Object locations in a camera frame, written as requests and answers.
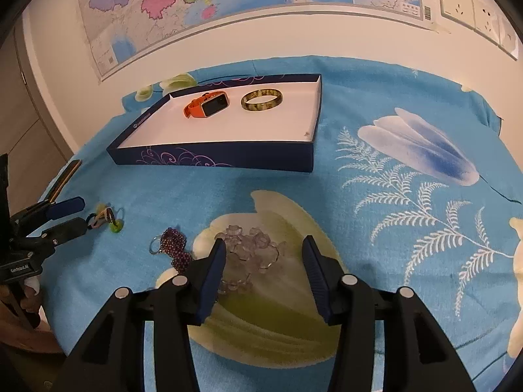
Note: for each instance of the blue floral blanket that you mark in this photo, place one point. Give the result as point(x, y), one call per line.
point(388, 232)

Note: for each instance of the dark blue shallow box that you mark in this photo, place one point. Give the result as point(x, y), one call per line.
point(253, 130)

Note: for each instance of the green mottled bangle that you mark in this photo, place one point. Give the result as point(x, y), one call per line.
point(246, 105)

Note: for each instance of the beige cabinet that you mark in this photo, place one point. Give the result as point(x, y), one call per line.
point(20, 130)

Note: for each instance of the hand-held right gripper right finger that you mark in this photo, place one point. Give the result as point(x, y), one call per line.
point(316, 281)

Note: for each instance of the yellow green shell charm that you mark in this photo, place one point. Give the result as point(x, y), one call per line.
point(99, 208)

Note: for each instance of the dark board with wooden edge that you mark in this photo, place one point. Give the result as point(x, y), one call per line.
point(65, 179)

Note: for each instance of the orange smart watch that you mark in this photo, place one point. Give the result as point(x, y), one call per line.
point(204, 106)

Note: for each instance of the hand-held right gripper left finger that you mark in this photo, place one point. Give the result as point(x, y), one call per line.
point(212, 281)

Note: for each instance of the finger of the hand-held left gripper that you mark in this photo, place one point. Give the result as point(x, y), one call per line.
point(69, 228)
point(67, 206)

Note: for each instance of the person's left hand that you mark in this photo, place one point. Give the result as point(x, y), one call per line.
point(30, 310)

